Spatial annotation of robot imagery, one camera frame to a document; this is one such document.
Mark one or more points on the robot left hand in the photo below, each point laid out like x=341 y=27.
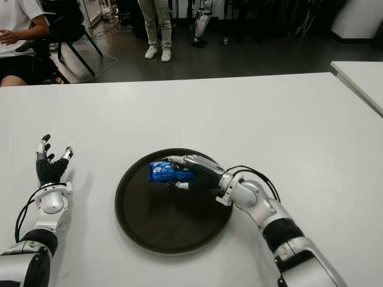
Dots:
x=49 y=172

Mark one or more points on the round dark brown tray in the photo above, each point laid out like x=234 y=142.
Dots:
x=167 y=215

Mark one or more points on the yellow black floor object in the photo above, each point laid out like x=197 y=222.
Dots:
x=57 y=80

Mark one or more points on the white upright panel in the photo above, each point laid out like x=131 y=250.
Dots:
x=89 y=12

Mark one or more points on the seated person white shirt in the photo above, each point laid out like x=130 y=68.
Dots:
x=18 y=15

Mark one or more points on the background humanoid robot legs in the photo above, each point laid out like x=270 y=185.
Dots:
x=202 y=22

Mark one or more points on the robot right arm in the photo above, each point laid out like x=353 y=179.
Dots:
x=269 y=215

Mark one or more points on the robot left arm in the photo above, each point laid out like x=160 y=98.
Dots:
x=49 y=206

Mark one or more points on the standing person beige trousers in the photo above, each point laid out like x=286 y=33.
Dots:
x=163 y=24

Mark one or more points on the white cabinet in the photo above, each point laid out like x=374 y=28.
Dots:
x=356 y=18

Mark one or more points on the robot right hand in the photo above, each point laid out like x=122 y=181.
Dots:
x=206 y=176

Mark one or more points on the blue Oreo packet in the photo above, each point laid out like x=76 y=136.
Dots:
x=160 y=172

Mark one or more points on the white side table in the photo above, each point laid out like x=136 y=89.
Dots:
x=359 y=74

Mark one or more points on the folded metal racks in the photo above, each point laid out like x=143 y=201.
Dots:
x=305 y=24

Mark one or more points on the black chair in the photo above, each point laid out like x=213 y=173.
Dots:
x=67 y=30

